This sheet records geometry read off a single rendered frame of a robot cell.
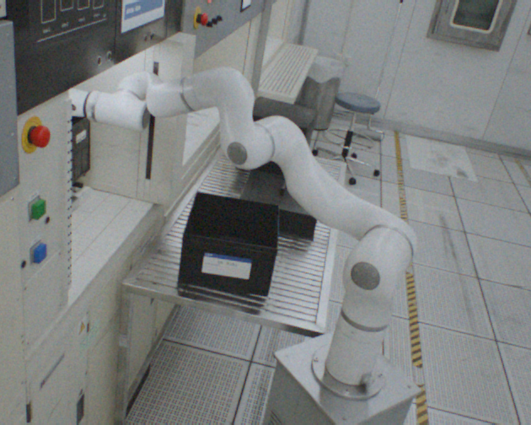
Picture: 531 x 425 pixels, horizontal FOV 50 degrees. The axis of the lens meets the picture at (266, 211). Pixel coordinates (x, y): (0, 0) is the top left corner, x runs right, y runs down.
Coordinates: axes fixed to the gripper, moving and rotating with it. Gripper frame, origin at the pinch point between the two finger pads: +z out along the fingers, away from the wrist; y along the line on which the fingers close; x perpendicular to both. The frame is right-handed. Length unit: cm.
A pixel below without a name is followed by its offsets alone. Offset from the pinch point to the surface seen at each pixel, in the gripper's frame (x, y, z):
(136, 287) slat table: -46, -15, -37
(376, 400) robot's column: -46, -36, -107
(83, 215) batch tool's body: -34.6, -1.7, -14.4
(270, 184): -35, 51, -64
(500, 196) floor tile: -120, 313, -231
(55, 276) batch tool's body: -23, -47, -30
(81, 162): -20.3, 4.5, -10.7
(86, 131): -11.7, 8.0, -10.5
